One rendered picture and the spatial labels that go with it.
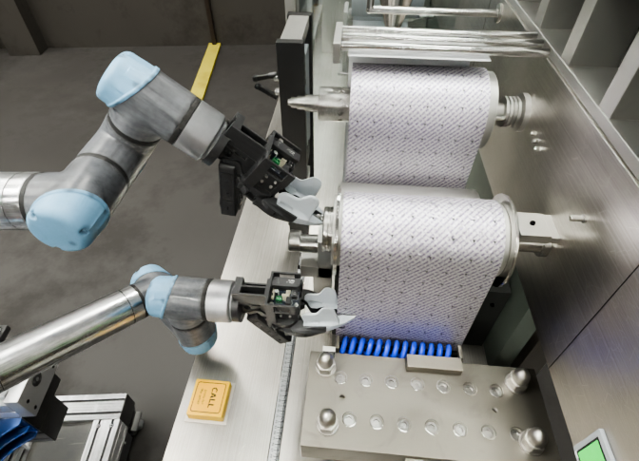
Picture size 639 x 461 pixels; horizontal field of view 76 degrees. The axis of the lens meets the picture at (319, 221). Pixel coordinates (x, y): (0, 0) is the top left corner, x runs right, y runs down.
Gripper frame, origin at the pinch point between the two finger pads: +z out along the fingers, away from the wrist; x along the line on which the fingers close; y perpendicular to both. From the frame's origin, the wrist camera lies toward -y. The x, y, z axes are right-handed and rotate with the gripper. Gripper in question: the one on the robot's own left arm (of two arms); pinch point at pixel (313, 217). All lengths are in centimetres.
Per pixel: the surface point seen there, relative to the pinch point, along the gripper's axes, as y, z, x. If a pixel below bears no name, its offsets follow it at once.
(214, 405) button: -36.6, 7.4, -19.5
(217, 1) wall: -148, -48, 375
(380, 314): -3.2, 18.7, -8.3
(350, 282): -0.3, 8.9, -8.3
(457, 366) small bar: 0.8, 33.4, -13.7
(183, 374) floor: -135, 33, 25
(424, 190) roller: 10.8, 16.4, 11.0
